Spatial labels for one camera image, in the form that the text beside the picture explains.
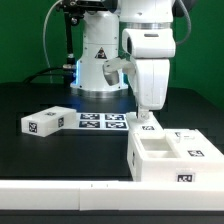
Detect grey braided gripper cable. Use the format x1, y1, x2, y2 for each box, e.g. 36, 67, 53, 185
174, 0, 193, 46

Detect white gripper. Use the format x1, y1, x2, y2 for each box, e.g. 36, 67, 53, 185
103, 28, 176, 120

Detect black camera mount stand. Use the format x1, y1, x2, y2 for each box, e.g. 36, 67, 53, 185
56, 0, 117, 67

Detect white front obstacle rail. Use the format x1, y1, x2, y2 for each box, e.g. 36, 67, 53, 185
0, 180, 224, 211

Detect black cable bundle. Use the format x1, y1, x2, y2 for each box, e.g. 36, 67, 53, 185
22, 65, 78, 84

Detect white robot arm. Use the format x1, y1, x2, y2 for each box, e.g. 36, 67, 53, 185
71, 0, 197, 120

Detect white base tag sheet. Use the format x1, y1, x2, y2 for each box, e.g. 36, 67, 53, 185
67, 113, 128, 131

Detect white block with tags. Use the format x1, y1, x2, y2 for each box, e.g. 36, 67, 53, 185
21, 106, 76, 137

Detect white cable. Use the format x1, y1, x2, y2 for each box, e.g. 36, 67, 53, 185
42, 0, 64, 84

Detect white cabinet body box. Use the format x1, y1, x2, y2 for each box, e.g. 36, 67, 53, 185
127, 129, 224, 184

